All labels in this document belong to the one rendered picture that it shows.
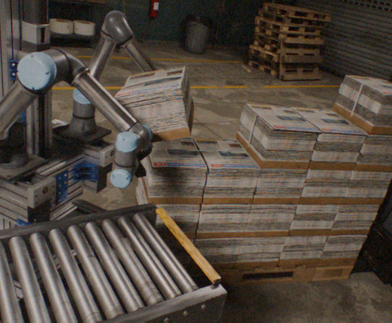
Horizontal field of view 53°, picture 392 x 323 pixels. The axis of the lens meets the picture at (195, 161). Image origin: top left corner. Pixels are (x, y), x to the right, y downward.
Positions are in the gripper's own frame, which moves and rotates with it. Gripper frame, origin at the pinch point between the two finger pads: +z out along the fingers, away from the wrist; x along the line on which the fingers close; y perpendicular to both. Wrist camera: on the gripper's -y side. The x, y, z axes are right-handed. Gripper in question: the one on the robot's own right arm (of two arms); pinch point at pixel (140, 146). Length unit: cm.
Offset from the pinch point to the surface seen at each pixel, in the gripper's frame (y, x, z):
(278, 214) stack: -68, -57, 35
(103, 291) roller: -18, 3, -68
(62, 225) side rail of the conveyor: -9.5, 23.9, -40.9
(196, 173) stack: -26.8, -18.4, 19.5
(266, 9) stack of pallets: -25, -119, 709
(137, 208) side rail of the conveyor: -18.1, 1.8, -21.6
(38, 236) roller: -8, 29, -49
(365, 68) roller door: -189, -315, 724
